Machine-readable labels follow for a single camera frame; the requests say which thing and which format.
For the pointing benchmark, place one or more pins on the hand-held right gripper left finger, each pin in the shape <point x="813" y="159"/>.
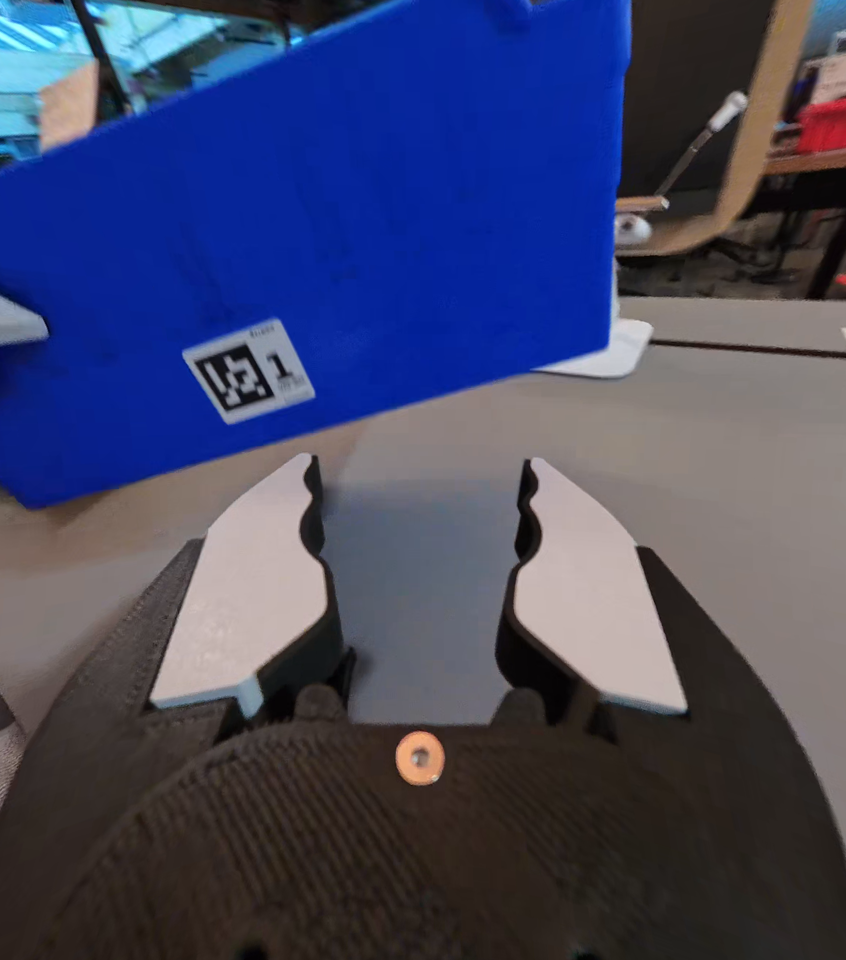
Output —
<point x="258" y="592"/>

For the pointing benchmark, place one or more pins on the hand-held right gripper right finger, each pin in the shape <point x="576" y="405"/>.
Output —
<point x="588" y="592"/>

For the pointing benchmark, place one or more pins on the blue plastic bin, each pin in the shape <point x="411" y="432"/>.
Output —
<point x="333" y="225"/>

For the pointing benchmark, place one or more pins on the brown cardboard box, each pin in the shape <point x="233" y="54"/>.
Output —
<point x="70" y="105"/>

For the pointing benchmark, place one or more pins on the white desk lamp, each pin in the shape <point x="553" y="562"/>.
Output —
<point x="617" y="349"/>

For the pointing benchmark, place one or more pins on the curved plywood panel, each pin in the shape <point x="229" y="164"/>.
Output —
<point x="752" y="150"/>

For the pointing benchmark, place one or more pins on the wooden desk with black legs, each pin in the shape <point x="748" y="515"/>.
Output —
<point x="842" y="161"/>

